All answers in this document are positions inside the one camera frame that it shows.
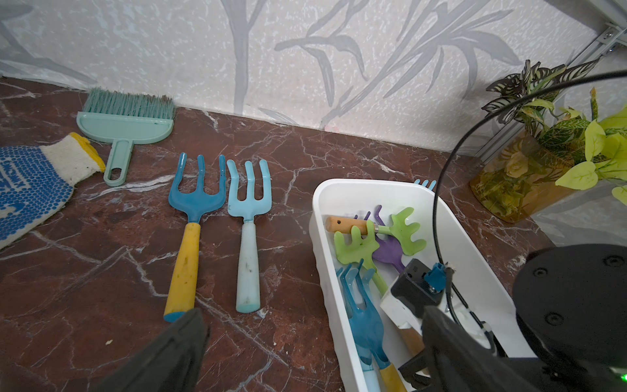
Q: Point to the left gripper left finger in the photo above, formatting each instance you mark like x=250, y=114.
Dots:
x=171, y=362

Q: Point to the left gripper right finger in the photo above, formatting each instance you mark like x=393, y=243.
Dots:
x=457, y=362

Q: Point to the dark blue fork yellow handle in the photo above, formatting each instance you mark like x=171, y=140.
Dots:
x=181, y=295

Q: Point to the light blue fork white handle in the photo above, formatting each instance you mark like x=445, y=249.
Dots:
x=248, y=296

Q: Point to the light blue rake white handle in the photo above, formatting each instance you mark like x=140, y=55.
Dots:
x=428, y=184

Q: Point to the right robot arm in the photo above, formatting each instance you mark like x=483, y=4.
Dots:
x=570, y=306

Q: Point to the white plastic storage box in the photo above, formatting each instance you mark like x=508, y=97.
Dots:
x=443, y=234

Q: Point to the mint green hand brush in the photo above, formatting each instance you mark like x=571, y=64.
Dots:
x=125, y=120

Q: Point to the blue dotted work glove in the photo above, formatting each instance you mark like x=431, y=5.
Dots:
x=37, y=181

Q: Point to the potted green plant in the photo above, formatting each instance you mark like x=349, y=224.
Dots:
x=561, y=151

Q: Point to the dark blue rake yellow handle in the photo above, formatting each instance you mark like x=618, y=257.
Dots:
x=367, y=329

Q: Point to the purple rake pink handle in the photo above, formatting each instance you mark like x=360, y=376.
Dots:
x=389, y=252

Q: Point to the green rake wooden handle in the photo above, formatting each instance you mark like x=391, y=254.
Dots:
x=399, y=229

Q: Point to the green fork wooden handle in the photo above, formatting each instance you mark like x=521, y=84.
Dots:
x=360, y=250

